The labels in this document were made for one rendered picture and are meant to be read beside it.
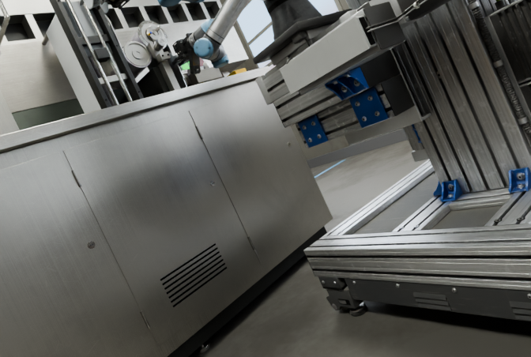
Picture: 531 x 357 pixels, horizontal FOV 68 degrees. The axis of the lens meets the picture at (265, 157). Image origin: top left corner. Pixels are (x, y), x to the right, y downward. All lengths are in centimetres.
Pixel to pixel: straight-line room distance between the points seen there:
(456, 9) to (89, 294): 122
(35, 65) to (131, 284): 117
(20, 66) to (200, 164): 97
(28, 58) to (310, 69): 148
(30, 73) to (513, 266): 192
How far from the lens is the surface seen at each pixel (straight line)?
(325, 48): 88
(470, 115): 111
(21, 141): 130
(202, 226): 148
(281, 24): 114
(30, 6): 226
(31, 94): 204
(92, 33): 175
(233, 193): 158
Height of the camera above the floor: 58
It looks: 2 degrees down
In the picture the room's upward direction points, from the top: 25 degrees counter-clockwise
